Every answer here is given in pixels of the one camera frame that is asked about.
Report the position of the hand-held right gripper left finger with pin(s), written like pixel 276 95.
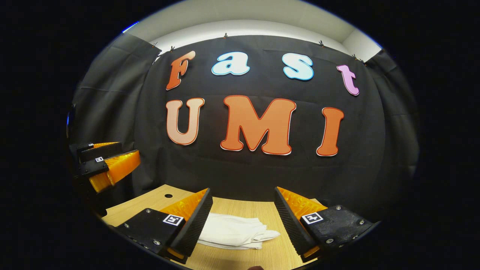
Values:
pixel 195 223

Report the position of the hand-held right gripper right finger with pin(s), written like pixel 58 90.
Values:
pixel 288 221

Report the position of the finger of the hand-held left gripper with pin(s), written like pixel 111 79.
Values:
pixel 116 167
pixel 99 150

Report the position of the white jeans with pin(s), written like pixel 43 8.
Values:
pixel 232 230

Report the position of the black backdrop cloth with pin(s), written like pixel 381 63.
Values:
pixel 262 172

